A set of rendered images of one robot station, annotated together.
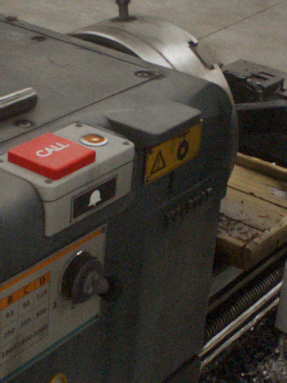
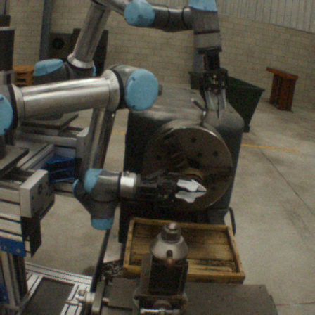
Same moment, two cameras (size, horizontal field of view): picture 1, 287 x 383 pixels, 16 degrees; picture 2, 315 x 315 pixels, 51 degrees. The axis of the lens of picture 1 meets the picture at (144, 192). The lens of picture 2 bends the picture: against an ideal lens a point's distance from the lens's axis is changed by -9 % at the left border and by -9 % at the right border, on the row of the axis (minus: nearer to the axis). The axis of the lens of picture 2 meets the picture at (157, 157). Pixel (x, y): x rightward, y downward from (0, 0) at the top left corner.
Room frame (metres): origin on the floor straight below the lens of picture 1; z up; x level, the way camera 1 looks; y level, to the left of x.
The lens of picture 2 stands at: (2.27, -0.74, 1.53)
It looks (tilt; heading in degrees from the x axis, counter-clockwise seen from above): 20 degrees down; 145
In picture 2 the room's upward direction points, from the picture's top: 7 degrees clockwise
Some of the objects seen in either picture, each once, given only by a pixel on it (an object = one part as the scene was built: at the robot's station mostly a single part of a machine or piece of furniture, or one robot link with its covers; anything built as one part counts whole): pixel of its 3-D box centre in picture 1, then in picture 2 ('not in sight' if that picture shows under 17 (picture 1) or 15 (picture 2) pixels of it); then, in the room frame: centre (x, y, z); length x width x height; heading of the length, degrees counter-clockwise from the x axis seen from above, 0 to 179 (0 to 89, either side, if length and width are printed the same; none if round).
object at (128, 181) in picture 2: not in sight; (129, 183); (1.42, -0.25, 1.09); 0.08 x 0.05 x 0.08; 146
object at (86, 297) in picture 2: not in sight; (80, 298); (1.69, -0.51, 0.95); 0.07 x 0.04 x 0.04; 57
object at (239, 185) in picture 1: (203, 191); (183, 249); (1.55, -0.10, 0.89); 0.36 x 0.30 x 0.04; 57
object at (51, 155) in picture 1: (51, 158); not in sight; (0.84, 0.09, 1.26); 0.06 x 0.06 x 0.02; 57
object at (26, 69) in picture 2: not in sight; (22, 76); (-6.89, 1.08, 0.22); 1.25 x 0.86 x 0.44; 152
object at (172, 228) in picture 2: not in sight; (171, 230); (1.80, -0.36, 1.17); 0.04 x 0.04 x 0.03
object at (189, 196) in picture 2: not in sight; (190, 197); (1.53, -0.09, 1.07); 0.09 x 0.06 x 0.03; 56
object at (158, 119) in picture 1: (149, 124); not in sight; (0.99, 0.00, 1.24); 0.09 x 0.08 x 0.03; 147
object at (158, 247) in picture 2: not in sight; (169, 243); (1.80, -0.36, 1.13); 0.08 x 0.08 x 0.03
